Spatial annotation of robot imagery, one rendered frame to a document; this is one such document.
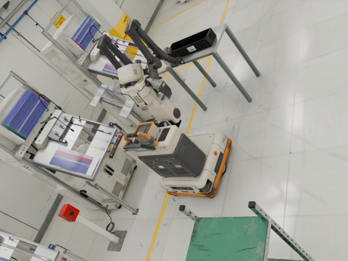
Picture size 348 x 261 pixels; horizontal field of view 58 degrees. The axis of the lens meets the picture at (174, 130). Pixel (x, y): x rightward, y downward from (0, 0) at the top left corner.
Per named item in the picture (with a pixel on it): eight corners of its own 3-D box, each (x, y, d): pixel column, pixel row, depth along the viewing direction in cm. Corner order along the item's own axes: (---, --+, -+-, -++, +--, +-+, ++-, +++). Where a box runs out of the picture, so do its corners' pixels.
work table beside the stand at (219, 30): (251, 102, 361) (213, 52, 318) (204, 111, 410) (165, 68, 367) (260, 73, 382) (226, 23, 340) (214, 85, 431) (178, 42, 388)
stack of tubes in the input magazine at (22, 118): (49, 103, 364) (29, 87, 349) (26, 139, 336) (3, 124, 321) (44, 105, 372) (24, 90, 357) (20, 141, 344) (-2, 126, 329)
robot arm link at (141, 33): (125, 26, 265) (133, 22, 258) (128, 22, 268) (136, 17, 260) (158, 61, 288) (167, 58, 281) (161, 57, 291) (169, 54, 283)
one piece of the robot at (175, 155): (206, 185, 302) (150, 134, 258) (167, 184, 340) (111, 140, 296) (217, 155, 318) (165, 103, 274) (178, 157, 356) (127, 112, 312)
